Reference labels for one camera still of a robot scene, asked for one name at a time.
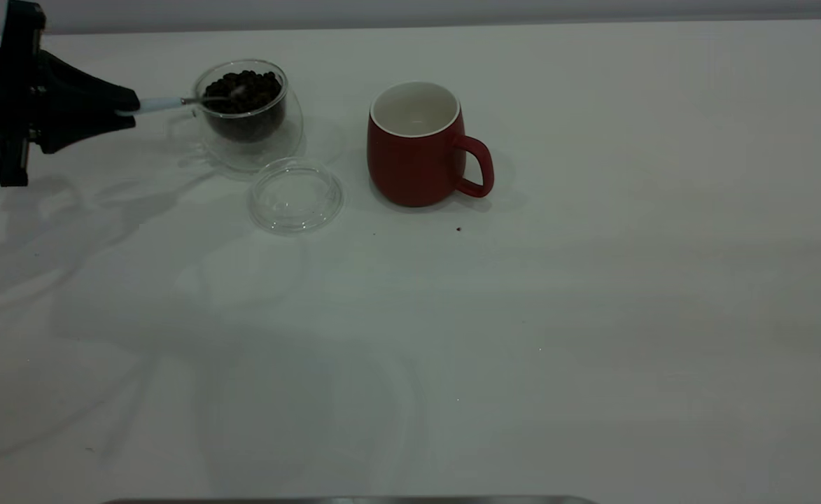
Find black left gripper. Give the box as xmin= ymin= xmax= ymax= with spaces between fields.
xmin=0 ymin=0 xmax=141 ymax=188

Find spoon with pale blue handle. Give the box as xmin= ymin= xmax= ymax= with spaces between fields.
xmin=116 ymin=87 xmax=244 ymax=117

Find red ceramic mug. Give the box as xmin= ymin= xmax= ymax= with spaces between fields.
xmin=366 ymin=81 xmax=495 ymax=208

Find dark coffee beans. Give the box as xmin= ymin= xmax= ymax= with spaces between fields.
xmin=204 ymin=69 xmax=284 ymax=142

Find clear glass cup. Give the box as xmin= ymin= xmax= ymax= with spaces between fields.
xmin=167 ymin=59 xmax=305 ymax=174

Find clear glass lid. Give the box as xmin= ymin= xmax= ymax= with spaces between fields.
xmin=246 ymin=157 xmax=345 ymax=235

